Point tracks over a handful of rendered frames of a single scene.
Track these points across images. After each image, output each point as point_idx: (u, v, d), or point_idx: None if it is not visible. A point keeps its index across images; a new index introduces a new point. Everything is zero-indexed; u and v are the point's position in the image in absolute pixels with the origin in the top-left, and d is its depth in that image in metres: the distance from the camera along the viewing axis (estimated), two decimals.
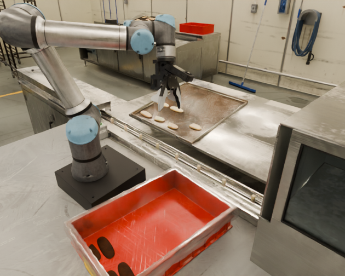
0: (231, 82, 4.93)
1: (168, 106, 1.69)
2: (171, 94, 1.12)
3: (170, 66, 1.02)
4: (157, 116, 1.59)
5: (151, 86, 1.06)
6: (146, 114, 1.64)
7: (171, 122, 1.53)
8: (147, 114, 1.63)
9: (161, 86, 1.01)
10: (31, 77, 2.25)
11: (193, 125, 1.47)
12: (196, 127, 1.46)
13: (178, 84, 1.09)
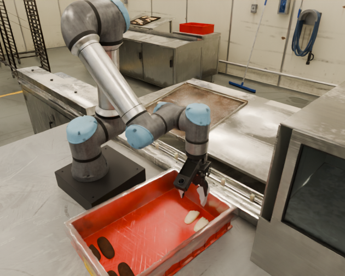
0: (231, 82, 4.93)
1: None
2: None
3: (185, 161, 0.89)
4: (195, 213, 1.02)
5: None
6: None
7: None
8: None
9: None
10: (31, 77, 2.25)
11: (201, 221, 0.99)
12: (197, 224, 0.97)
13: (203, 185, 0.90)
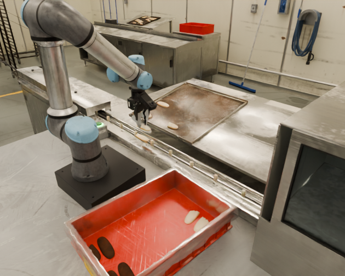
0: (231, 82, 4.93)
1: (168, 106, 1.69)
2: (142, 112, 1.45)
3: (139, 96, 1.34)
4: (195, 213, 1.02)
5: (128, 107, 1.41)
6: None
7: (171, 122, 1.53)
8: None
9: (134, 114, 1.38)
10: (31, 77, 2.25)
11: (201, 221, 0.99)
12: (197, 224, 0.97)
13: None
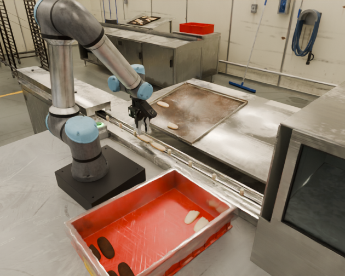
0: (231, 82, 4.93)
1: (168, 106, 1.69)
2: (143, 120, 1.47)
3: (139, 104, 1.36)
4: (195, 213, 1.02)
5: (129, 114, 1.44)
6: None
7: (171, 122, 1.53)
8: None
9: (134, 121, 1.40)
10: (31, 77, 2.25)
11: (201, 221, 0.99)
12: (197, 224, 0.97)
13: None
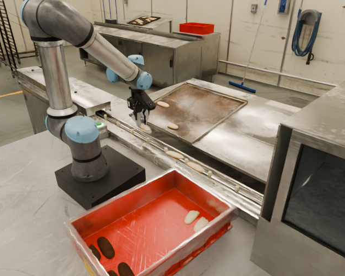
0: (231, 82, 4.93)
1: (168, 106, 1.69)
2: (142, 112, 1.45)
3: (138, 96, 1.34)
4: (195, 213, 1.02)
5: (128, 106, 1.42)
6: (144, 127, 1.43)
7: (171, 122, 1.53)
8: (145, 127, 1.43)
9: (133, 114, 1.38)
10: (31, 77, 2.25)
11: (201, 221, 0.99)
12: (197, 224, 0.97)
13: None
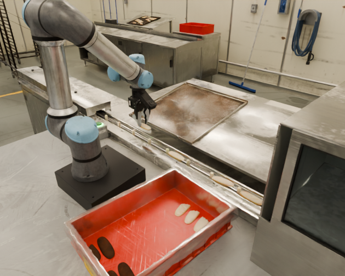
0: (231, 82, 4.93)
1: (149, 129, 1.42)
2: (143, 111, 1.46)
3: (139, 95, 1.35)
4: (195, 213, 1.02)
5: (129, 105, 1.42)
6: (177, 156, 1.32)
7: (187, 207, 1.05)
8: (178, 156, 1.32)
9: (134, 113, 1.39)
10: (31, 77, 2.25)
11: (201, 221, 0.99)
12: (197, 224, 0.98)
13: None
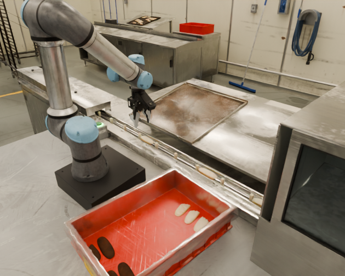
0: (231, 82, 4.93)
1: (152, 143, 1.44)
2: (144, 111, 1.46)
3: (138, 96, 1.34)
4: (195, 213, 1.02)
5: (128, 105, 1.42)
6: (209, 173, 1.19)
7: (187, 207, 1.05)
8: (211, 173, 1.19)
9: (133, 112, 1.37)
10: (31, 77, 2.25)
11: (201, 221, 0.99)
12: (197, 224, 0.98)
13: None
